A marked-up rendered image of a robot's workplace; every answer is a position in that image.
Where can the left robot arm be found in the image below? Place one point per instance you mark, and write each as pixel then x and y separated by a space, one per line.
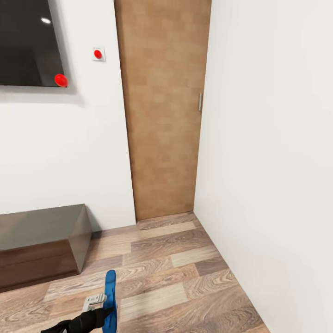
pixel 91 318

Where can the bench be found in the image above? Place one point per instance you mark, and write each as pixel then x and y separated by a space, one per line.
pixel 39 246

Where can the electric switch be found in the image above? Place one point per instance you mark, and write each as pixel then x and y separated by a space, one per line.
pixel 97 52

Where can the wall mounted tv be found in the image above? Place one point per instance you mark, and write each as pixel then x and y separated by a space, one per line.
pixel 29 52

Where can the sandal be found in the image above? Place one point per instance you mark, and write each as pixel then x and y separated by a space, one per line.
pixel 111 320

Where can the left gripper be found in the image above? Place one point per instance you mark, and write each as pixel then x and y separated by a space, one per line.
pixel 93 319

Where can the sliding door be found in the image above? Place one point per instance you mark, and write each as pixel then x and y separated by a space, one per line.
pixel 163 46

